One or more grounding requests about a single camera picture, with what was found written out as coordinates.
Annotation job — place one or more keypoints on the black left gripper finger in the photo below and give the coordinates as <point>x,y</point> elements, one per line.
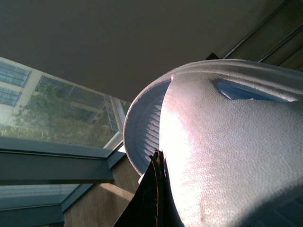
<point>152,204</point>

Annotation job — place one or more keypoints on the light blue sandal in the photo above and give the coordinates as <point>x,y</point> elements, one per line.
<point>231,132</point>

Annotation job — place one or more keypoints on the black metal shoe rack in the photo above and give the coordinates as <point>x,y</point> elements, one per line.
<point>277,40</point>

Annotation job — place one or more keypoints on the dark window frame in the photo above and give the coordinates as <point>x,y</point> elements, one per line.
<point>39,180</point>

